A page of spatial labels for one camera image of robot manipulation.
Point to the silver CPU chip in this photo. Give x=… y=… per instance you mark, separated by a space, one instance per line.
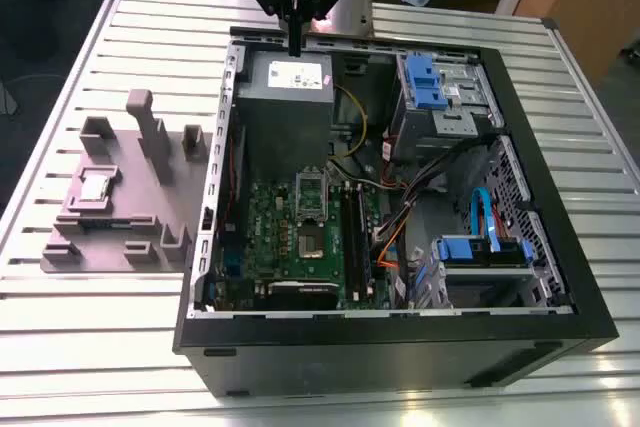
x=94 y=188

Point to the CPU socket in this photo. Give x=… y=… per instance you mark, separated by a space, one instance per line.
x=312 y=244

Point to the grey power supply unit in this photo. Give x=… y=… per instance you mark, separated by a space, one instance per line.
x=285 y=122

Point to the silver drive cage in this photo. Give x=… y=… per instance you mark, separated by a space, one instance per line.
x=450 y=122

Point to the grey parts rack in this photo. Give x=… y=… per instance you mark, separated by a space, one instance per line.
x=135 y=197

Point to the black RAM slot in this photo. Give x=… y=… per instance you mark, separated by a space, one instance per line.
x=365 y=242
x=351 y=242

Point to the green motherboard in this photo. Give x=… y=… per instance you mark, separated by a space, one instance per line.
x=270 y=247

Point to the RAM stick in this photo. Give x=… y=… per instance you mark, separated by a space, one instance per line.
x=107 y=223

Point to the blue disk carrier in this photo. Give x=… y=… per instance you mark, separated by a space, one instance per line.
x=457 y=249

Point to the black graphics card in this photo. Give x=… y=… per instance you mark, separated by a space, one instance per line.
x=300 y=294

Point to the silver disk bay cage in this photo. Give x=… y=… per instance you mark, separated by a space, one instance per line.
x=490 y=274

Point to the black PC case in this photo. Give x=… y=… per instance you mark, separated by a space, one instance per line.
x=400 y=347

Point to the blue plastic drive bracket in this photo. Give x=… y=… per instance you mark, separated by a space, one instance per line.
x=431 y=99
x=422 y=72

